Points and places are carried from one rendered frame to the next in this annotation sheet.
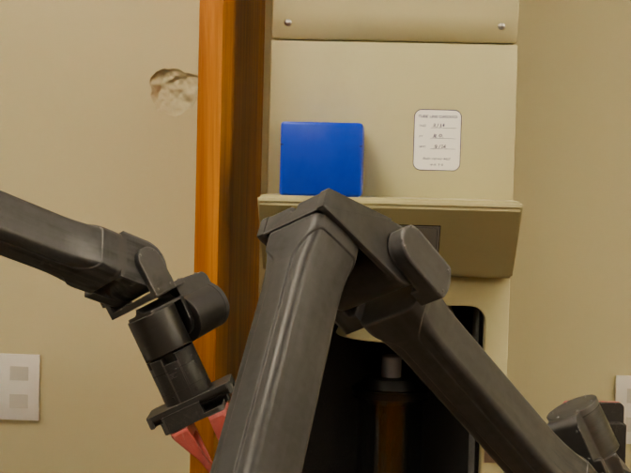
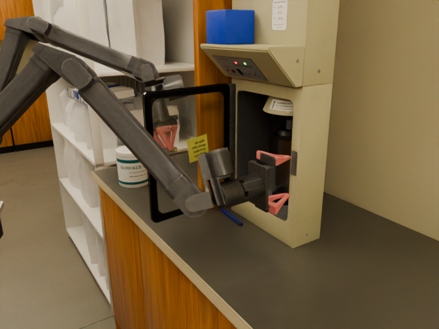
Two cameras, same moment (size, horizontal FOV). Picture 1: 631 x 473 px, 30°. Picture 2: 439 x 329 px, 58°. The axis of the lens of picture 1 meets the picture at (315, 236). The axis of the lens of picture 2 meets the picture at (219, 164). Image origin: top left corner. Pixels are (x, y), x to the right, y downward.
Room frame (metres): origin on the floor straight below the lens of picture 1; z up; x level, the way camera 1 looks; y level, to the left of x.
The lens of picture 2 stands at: (0.75, -0.95, 1.55)
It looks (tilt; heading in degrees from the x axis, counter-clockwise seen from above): 19 degrees down; 54
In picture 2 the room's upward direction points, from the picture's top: straight up
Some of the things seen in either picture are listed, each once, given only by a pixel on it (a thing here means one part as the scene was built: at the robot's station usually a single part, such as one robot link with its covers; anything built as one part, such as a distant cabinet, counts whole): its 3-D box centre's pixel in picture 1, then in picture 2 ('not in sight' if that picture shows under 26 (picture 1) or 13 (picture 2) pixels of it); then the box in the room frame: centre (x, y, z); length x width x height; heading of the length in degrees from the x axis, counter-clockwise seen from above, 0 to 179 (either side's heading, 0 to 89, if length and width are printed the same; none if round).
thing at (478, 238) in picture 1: (388, 236); (247, 63); (1.48, -0.09, 1.46); 0.32 x 0.11 x 0.10; 87
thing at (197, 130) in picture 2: not in sight; (191, 151); (1.38, 0.05, 1.19); 0.30 x 0.01 x 0.40; 2
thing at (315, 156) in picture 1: (323, 160); (230, 27); (1.48, -0.01, 1.56); 0.10 x 0.10 x 0.09; 87
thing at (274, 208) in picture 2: not in sight; (274, 194); (1.37, -0.33, 1.18); 0.09 x 0.07 x 0.07; 178
